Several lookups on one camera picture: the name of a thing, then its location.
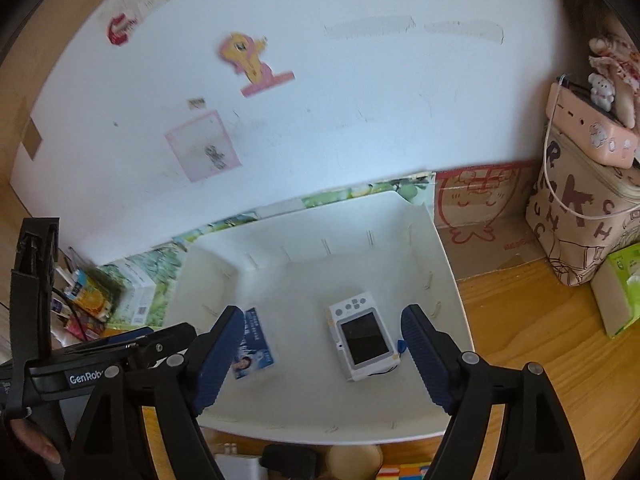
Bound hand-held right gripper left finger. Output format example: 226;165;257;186
65;306;246;480

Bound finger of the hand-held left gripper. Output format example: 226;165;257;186
65;326;156;357
125;323;199;376

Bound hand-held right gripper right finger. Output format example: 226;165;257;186
400;304;586;480

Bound white storage bin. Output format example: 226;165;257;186
165;190;476;447

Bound black power adapter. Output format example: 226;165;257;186
262;442;321;480

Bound round tan case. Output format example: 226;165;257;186
327;444;384;480

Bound person's left hand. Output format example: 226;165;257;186
9;419;62;465

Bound pink snack packet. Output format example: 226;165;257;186
62;312;106;341

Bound blue photo card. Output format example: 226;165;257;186
231;307;277;380

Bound colourful snack packets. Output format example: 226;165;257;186
65;267;119;322

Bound white leaf print box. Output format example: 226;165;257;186
107;257;168;326

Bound cardboard box with red drawing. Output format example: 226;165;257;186
432;160;551;281

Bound brown tape patch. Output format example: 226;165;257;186
22;117;44;161

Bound green leaf print paper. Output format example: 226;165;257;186
100;172;433;331

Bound beige letter print bag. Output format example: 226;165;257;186
525;125;640;288

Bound green tissue pack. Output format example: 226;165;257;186
590;242;640;338

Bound pink case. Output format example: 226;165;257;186
546;81;640;170

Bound small white bear charm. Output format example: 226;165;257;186
587;72;616;111

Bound plush doll in floral dress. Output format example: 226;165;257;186
587;35;640;128

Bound pink square wall sticker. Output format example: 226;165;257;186
165;110;243;182

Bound white cable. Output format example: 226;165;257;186
542;75;640;221

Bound yellow pony wall sticker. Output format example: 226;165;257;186
217;31;296;98

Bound red round wall sticker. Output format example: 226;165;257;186
106;12;139;46

